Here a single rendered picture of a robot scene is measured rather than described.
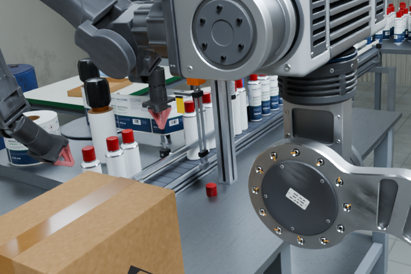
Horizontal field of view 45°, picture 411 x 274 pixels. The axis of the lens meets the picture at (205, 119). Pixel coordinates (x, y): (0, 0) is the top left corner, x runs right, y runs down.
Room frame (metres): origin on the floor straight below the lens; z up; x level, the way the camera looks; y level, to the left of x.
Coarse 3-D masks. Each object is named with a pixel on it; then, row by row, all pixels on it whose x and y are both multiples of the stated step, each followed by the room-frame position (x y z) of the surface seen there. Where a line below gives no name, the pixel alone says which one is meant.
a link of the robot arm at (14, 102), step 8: (0, 48) 1.01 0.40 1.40; (0, 56) 1.01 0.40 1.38; (0, 64) 1.01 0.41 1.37; (0, 72) 1.01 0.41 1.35; (8, 72) 1.03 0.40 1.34; (0, 80) 1.01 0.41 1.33; (8, 80) 1.03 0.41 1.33; (16, 80) 1.05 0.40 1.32; (0, 88) 1.01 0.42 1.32; (8, 88) 1.03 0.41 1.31; (16, 88) 1.05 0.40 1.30; (0, 96) 1.02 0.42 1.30; (8, 96) 1.03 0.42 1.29; (16, 96) 1.06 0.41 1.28; (0, 104) 1.02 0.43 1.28; (8, 104) 1.04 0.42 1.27; (16, 104) 1.06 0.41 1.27; (0, 112) 1.03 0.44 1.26; (8, 112) 1.04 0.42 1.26
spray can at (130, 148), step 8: (128, 136) 1.33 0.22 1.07; (128, 144) 1.33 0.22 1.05; (136, 144) 1.34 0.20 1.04; (128, 152) 1.32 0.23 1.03; (136, 152) 1.33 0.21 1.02; (128, 160) 1.32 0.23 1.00; (136, 160) 1.32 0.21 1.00; (128, 168) 1.32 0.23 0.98; (136, 168) 1.32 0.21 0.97; (128, 176) 1.32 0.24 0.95
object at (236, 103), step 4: (236, 84) 1.79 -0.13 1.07; (236, 88) 1.78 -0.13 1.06; (236, 92) 1.78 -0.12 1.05; (236, 96) 1.77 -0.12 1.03; (232, 100) 1.76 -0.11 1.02; (236, 100) 1.77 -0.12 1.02; (232, 104) 1.76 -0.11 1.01; (236, 104) 1.76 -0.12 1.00; (236, 108) 1.76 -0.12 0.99; (236, 112) 1.76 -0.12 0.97; (240, 112) 1.78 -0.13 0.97; (236, 116) 1.76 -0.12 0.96; (240, 116) 1.78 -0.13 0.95; (236, 120) 1.76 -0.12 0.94; (240, 120) 1.78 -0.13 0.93; (236, 124) 1.76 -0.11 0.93; (240, 124) 1.77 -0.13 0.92; (236, 128) 1.76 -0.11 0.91; (240, 128) 1.77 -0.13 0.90; (236, 132) 1.76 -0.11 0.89; (240, 132) 1.77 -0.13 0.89
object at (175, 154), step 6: (210, 132) 1.60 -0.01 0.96; (192, 144) 1.51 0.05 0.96; (180, 150) 1.46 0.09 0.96; (186, 150) 1.48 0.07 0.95; (168, 156) 1.42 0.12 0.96; (174, 156) 1.43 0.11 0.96; (162, 162) 1.39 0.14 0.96; (150, 168) 1.34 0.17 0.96; (156, 168) 1.36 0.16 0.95; (138, 174) 1.30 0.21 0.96; (144, 174) 1.32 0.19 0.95
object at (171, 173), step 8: (272, 112) 2.01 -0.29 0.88; (248, 120) 1.93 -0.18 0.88; (264, 120) 1.91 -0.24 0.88; (248, 128) 1.83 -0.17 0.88; (240, 136) 1.75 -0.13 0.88; (216, 152) 1.62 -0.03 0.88; (184, 160) 1.57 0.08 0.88; (200, 160) 1.56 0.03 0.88; (168, 168) 1.52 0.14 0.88; (176, 168) 1.51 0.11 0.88; (184, 168) 1.50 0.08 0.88; (192, 168) 1.50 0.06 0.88; (152, 176) 1.46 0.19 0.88; (160, 176) 1.46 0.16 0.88; (168, 176) 1.45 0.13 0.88; (176, 176) 1.45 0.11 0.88; (152, 184) 1.41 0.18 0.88; (160, 184) 1.40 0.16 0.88
